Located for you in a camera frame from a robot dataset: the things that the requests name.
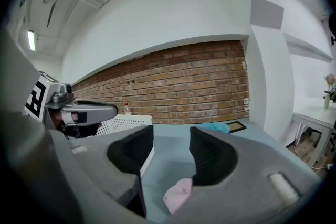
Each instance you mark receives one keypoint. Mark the white wall shelf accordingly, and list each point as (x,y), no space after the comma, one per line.
(307,46)

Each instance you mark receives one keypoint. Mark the grey wall panel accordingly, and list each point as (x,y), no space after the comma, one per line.
(266,13)

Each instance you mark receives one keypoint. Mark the black framed tray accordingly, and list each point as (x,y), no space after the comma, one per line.
(236,127)

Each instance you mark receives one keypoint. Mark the short ceiling light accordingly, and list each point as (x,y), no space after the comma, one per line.
(31,40)

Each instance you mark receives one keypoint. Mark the blue-grey bed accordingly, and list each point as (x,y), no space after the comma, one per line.
(173,154)

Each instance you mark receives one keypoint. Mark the black device on stand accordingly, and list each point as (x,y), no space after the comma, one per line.
(333,29)

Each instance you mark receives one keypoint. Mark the white table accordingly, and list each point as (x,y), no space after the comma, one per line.
(312,112)

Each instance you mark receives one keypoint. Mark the clear bottle with red cap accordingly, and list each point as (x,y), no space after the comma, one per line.
(127,109)

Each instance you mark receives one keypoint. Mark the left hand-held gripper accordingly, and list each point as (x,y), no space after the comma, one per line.
(50,102)

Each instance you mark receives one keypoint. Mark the pink laundry cloth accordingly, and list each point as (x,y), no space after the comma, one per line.
(178,194)

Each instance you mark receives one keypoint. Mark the teal laundry cloth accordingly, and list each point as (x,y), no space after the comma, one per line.
(214,127)

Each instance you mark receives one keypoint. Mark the white perforated laundry basket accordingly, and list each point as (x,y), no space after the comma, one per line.
(123,123)

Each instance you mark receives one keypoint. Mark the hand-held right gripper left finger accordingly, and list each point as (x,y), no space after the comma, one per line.
(99,165)

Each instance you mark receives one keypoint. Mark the vase with pink flowers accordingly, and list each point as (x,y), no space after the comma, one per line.
(329,86)

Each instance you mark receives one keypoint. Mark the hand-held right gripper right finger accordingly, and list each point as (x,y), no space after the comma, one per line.
(236,181)

